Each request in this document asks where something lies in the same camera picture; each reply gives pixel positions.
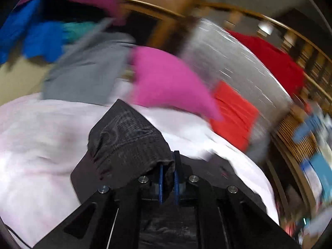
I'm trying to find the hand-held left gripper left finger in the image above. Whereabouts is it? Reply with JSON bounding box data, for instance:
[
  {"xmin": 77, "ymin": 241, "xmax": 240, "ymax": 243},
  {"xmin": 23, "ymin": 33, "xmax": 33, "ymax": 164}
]
[{"xmin": 33, "ymin": 164, "xmax": 164, "ymax": 249}]

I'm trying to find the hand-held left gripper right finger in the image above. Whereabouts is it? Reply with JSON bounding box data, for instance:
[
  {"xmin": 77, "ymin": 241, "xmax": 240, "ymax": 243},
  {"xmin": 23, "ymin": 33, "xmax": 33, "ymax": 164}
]
[{"xmin": 173, "ymin": 150, "xmax": 302, "ymax": 249}]

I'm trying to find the black quilted jacket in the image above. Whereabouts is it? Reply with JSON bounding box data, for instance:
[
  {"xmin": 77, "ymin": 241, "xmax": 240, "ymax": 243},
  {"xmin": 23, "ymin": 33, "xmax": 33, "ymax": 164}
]
[{"xmin": 71, "ymin": 99, "xmax": 267, "ymax": 249}]

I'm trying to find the orange-red cloth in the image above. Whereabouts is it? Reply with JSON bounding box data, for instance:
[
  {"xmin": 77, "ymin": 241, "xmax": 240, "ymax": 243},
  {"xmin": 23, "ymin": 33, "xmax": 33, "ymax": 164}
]
[{"xmin": 209, "ymin": 81, "xmax": 260, "ymax": 151}]

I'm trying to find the wooden shelf unit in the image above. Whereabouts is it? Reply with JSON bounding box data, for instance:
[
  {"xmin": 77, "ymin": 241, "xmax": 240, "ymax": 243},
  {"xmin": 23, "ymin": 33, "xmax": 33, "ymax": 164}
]
[{"xmin": 267, "ymin": 106, "xmax": 332, "ymax": 229}]

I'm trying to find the white blanket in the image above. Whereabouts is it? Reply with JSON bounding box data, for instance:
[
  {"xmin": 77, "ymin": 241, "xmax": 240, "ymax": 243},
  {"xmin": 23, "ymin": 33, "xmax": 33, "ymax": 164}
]
[{"xmin": 0, "ymin": 83, "xmax": 280, "ymax": 249}]

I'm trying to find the grey cloth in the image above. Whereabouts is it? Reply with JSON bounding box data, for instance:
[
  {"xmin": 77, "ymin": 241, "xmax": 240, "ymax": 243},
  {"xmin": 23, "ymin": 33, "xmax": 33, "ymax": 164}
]
[{"xmin": 43, "ymin": 18, "xmax": 136, "ymax": 107}]

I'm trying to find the small blue cloth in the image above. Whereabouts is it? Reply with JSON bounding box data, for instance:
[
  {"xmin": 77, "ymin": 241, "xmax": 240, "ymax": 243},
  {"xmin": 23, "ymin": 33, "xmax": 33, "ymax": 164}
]
[{"xmin": 293, "ymin": 114, "xmax": 322, "ymax": 143}]

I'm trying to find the silver foil mat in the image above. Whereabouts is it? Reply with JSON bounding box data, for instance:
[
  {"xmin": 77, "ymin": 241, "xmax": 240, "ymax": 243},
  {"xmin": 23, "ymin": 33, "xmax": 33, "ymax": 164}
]
[{"xmin": 179, "ymin": 18, "xmax": 294, "ymax": 161}]

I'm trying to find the light blue box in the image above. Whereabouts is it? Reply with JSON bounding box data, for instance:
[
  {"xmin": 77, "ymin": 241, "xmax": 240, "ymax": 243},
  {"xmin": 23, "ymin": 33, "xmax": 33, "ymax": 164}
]
[{"xmin": 301, "ymin": 153, "xmax": 332, "ymax": 206}]

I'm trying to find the red cloth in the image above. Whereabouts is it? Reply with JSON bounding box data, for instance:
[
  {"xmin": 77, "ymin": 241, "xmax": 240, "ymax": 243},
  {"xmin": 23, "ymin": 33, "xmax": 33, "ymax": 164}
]
[{"xmin": 226, "ymin": 30, "xmax": 305, "ymax": 97}]

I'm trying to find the teal cloth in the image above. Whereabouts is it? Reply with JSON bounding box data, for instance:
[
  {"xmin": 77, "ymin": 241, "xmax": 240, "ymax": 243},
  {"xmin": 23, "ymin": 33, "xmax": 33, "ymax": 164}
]
[{"xmin": 62, "ymin": 21, "xmax": 97, "ymax": 43}]

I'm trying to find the beige mattress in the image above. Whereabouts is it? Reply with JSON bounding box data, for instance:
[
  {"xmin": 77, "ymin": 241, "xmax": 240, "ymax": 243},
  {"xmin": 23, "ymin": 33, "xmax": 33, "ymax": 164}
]
[{"xmin": 0, "ymin": 57, "xmax": 52, "ymax": 107}]

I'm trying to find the wooden rail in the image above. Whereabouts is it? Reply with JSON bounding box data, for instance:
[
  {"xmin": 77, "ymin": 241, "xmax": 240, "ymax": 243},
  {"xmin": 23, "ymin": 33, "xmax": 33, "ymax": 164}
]
[{"xmin": 118, "ymin": 0, "xmax": 332, "ymax": 99}]

